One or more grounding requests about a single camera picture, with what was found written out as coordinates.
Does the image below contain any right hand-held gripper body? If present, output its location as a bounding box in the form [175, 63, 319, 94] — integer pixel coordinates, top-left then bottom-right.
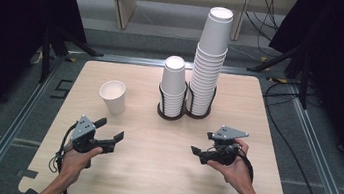
[198, 122, 250, 171]

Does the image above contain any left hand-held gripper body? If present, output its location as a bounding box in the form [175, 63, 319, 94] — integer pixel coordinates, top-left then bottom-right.
[68, 113, 121, 158]

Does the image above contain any white paper cup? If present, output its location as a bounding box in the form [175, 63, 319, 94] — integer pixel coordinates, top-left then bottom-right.
[95, 77, 130, 117]

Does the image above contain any black double cup holder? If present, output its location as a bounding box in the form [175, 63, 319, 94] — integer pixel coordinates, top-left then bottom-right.
[154, 77, 219, 127]

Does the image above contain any short stack of white cups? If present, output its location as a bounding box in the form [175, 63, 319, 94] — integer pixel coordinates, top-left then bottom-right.
[155, 54, 192, 120]

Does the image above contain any tall stack of white cups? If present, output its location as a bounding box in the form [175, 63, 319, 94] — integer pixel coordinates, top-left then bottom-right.
[185, 4, 236, 120]

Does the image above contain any person's right hand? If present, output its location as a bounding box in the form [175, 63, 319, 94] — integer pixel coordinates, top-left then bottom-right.
[202, 134, 259, 194]

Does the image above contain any person's left hand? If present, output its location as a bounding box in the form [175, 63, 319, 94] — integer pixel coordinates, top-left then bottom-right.
[56, 141, 105, 189]

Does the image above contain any grey tape strip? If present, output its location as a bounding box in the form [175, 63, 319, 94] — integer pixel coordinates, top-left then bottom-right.
[16, 168, 39, 180]

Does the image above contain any yellow tape piece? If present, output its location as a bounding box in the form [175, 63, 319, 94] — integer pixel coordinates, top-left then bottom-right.
[267, 76, 289, 85]

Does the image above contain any black tripod stand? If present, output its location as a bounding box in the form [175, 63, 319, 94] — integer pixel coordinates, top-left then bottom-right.
[242, 36, 317, 111]
[35, 23, 107, 91]

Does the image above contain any beige wooden shelf unit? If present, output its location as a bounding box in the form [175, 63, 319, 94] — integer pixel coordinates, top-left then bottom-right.
[60, 0, 302, 54]

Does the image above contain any right hand-held gripper cable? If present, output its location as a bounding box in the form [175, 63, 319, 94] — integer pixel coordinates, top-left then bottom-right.
[232, 152, 258, 194]

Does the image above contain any hand-held gripper cable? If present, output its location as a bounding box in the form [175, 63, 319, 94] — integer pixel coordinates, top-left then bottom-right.
[44, 120, 79, 194]
[232, 152, 258, 194]

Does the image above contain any left hand-held gripper cable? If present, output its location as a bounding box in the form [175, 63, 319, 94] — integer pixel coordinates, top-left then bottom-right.
[44, 120, 79, 194]

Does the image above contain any long black floor cable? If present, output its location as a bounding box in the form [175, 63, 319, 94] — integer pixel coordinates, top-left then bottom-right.
[250, 77, 338, 194]

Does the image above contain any bundle of black cables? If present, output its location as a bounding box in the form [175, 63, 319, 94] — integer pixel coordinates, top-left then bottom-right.
[238, 0, 286, 58]

